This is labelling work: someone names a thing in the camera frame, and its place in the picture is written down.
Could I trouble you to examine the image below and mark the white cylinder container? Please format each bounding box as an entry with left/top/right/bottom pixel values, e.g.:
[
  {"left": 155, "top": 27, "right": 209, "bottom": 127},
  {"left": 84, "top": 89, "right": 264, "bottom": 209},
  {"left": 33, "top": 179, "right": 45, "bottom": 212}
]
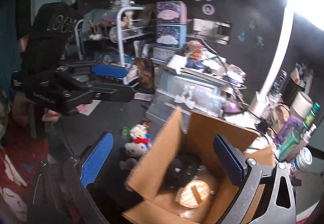
[{"left": 289, "top": 91, "right": 313, "bottom": 120}]

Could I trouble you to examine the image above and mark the white wire shelf rack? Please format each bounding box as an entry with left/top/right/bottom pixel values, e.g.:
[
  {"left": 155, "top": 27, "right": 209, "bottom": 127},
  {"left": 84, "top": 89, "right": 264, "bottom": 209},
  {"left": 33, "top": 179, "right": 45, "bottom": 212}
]
[{"left": 75, "top": 5, "right": 155, "bottom": 70}]

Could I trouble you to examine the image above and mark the white fabric flower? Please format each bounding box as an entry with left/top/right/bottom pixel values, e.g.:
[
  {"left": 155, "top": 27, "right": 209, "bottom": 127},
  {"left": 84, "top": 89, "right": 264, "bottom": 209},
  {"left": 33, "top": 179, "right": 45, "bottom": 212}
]
[{"left": 130, "top": 124, "right": 148, "bottom": 139}]

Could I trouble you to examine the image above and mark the black power cable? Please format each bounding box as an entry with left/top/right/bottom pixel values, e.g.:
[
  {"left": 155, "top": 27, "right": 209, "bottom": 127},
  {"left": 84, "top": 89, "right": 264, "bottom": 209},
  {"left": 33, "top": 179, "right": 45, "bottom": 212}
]
[{"left": 199, "top": 36, "right": 279, "bottom": 143}]

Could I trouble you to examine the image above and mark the green glass bottle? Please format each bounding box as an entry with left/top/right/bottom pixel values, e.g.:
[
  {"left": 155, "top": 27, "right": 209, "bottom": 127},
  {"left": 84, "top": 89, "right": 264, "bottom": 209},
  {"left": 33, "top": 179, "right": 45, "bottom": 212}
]
[{"left": 303, "top": 102, "right": 320, "bottom": 129}]

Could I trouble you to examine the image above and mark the purple small box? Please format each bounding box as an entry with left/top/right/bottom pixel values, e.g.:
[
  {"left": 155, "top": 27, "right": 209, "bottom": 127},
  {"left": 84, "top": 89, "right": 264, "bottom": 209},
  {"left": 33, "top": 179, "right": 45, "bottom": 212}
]
[{"left": 277, "top": 116, "right": 302, "bottom": 143}]

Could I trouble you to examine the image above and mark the person's left hand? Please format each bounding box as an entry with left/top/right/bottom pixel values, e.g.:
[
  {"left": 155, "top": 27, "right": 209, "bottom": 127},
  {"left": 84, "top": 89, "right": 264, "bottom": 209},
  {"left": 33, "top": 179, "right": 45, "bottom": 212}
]
[{"left": 42, "top": 110, "right": 61, "bottom": 123}]

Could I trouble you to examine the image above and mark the pink My Melody box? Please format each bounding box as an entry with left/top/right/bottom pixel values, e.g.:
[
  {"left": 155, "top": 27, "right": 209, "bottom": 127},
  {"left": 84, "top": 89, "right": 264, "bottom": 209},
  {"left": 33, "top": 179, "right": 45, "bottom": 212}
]
[{"left": 156, "top": 1, "right": 187, "bottom": 25}]

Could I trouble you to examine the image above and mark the round anime wall badge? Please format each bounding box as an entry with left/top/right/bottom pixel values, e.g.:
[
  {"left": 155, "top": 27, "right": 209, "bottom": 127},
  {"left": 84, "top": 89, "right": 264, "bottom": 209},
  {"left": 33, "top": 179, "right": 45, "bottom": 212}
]
[{"left": 201, "top": 4, "right": 215, "bottom": 15}]

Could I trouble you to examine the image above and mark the white desk lamp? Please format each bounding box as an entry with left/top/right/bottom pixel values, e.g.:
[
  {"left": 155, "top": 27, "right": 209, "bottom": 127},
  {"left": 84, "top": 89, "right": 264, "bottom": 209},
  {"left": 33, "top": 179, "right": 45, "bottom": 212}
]
[{"left": 247, "top": 0, "right": 323, "bottom": 119}]

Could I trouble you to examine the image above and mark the wall power outlet panel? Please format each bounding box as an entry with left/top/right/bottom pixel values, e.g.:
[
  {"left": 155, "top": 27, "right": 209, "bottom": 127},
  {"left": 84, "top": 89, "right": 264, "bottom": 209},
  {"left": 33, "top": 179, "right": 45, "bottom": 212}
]
[{"left": 187, "top": 19, "right": 232, "bottom": 46}]

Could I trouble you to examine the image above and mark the white blue medicine box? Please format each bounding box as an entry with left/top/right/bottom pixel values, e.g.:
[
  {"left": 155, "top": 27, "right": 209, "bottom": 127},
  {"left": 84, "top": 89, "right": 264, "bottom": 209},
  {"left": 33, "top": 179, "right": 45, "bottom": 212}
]
[{"left": 152, "top": 47, "right": 177, "bottom": 63}]

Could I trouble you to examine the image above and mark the blue Cinnamoroll box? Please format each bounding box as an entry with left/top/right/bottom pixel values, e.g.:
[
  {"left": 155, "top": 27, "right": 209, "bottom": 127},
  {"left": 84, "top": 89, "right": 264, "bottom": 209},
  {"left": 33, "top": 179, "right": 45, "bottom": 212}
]
[{"left": 156, "top": 24, "right": 187, "bottom": 49}]

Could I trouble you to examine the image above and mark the green glass trinket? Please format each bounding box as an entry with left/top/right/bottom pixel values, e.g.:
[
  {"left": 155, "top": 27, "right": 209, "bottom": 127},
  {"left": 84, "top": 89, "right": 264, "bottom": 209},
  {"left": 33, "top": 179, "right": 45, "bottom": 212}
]
[{"left": 121, "top": 127, "right": 131, "bottom": 139}]

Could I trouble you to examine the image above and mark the pink white paper slip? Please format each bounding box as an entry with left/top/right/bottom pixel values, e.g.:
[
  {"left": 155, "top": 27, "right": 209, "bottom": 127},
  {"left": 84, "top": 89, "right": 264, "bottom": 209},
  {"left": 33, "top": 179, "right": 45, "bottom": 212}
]
[{"left": 134, "top": 92, "right": 154, "bottom": 102}]

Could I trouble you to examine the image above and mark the anime art card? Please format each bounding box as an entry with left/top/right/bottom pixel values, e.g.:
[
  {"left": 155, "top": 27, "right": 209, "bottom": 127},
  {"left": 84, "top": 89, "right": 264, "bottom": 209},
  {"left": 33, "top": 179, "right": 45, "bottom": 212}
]
[{"left": 134, "top": 58, "right": 155, "bottom": 94}]

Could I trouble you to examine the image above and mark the brown cardboard box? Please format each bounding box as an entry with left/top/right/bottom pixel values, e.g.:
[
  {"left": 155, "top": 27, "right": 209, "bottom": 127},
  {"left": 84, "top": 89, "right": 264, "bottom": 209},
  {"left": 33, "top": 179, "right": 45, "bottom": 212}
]
[{"left": 123, "top": 109, "right": 260, "bottom": 223}]

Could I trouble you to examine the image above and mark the black fluffy pompom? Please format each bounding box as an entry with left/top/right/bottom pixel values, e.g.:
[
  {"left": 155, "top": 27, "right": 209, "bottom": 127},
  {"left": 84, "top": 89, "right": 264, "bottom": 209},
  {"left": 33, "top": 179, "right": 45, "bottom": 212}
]
[{"left": 163, "top": 153, "right": 202, "bottom": 190}]

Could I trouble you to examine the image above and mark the white kitty plush red bow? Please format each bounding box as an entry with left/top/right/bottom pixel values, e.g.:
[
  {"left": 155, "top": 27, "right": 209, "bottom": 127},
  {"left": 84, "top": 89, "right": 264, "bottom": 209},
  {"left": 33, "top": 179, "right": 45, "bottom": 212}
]
[{"left": 125, "top": 137, "right": 151, "bottom": 158}]

